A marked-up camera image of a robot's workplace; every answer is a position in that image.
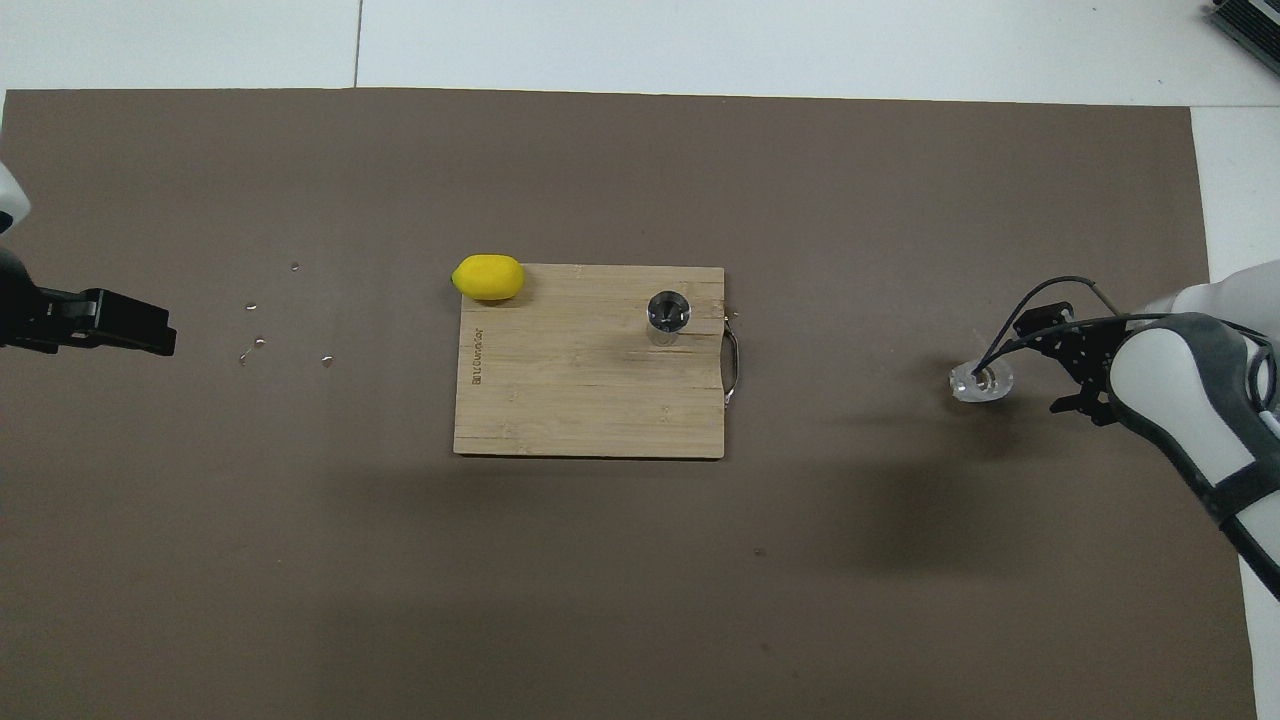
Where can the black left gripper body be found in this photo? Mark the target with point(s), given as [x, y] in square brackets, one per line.
[40, 315]

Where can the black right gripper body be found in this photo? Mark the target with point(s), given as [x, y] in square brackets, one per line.
[1095, 350]

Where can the small clear glass cup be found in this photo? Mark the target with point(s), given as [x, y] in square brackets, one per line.
[965, 385]

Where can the steel double jigger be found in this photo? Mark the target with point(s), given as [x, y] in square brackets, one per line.
[668, 315]

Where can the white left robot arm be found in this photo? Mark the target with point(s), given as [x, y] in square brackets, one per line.
[8, 195]

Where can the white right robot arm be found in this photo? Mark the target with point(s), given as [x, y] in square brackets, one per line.
[1200, 400]

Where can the grey ribbed device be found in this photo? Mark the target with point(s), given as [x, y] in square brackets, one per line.
[1250, 25]

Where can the yellow lemon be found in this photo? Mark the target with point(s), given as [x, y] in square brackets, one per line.
[488, 277]

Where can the wooden cutting board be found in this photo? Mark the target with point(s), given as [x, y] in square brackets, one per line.
[570, 390]

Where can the brown table mat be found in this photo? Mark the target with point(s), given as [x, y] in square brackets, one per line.
[600, 580]

